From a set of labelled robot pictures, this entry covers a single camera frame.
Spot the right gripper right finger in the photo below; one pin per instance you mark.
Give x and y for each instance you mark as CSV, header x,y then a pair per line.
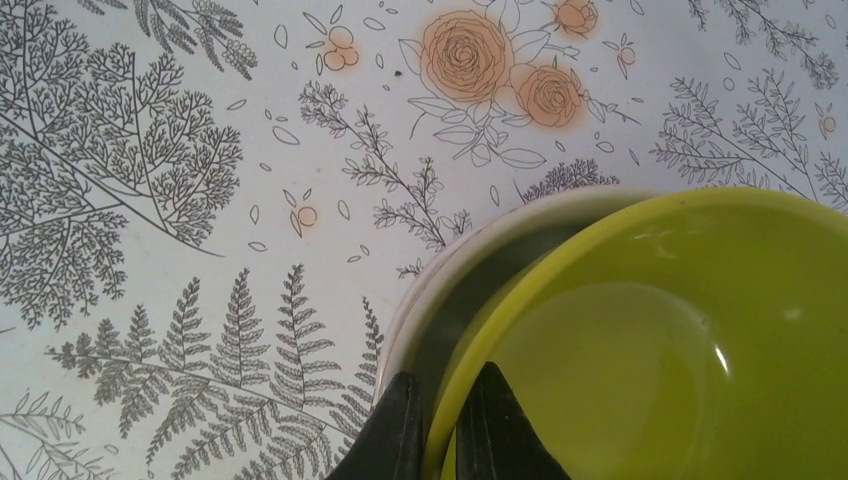
x,y
494,438

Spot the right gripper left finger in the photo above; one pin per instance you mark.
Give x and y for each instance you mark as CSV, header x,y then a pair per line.
x,y
390,445

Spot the yellow green bowl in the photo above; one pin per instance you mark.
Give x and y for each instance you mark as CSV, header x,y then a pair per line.
x,y
695,335

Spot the floral tablecloth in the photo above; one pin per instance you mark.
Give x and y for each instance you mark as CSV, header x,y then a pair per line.
x,y
210,210

